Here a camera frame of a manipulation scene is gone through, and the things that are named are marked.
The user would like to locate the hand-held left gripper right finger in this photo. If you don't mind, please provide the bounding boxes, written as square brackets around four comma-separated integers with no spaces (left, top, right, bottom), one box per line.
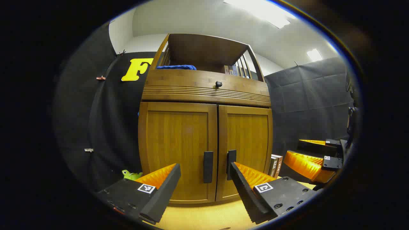
[229,162,318,225]

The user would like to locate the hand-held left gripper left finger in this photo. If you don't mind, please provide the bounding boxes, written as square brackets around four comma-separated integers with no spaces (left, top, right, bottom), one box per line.
[96,163,181,225]

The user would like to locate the wooden shoe cabinet door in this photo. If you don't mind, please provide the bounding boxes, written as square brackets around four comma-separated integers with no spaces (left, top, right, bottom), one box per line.
[140,102,219,204]
[216,105,273,202]

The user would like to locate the wooden double-door shoe cabinet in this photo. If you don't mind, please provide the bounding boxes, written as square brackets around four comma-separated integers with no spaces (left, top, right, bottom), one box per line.
[138,33,274,204]

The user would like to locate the dark standing book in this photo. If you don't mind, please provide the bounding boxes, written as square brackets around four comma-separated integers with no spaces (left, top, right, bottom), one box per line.
[269,155,278,178]

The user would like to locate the green frog plush toy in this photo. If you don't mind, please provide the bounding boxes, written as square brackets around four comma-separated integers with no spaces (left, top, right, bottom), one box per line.
[122,170,143,181]

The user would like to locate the reddish brown standing book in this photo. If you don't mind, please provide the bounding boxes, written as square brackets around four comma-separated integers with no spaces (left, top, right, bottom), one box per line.
[274,155,283,179]

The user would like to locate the small ceiling light panel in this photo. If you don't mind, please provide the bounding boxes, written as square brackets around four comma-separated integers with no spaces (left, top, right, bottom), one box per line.
[307,49,324,62]

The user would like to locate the black backdrop cloth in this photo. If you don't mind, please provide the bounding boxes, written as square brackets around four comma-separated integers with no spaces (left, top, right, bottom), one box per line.
[53,22,357,194]

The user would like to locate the wooden drawer with black knob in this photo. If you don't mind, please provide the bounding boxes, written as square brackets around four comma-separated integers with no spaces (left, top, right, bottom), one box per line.
[144,69,270,96]

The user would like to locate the blue cloth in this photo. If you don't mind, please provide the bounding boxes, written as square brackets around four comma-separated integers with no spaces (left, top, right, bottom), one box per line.
[156,65,197,70]

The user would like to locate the large ceiling light panel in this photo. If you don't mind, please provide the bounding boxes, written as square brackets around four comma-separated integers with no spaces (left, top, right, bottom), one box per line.
[223,0,299,29]

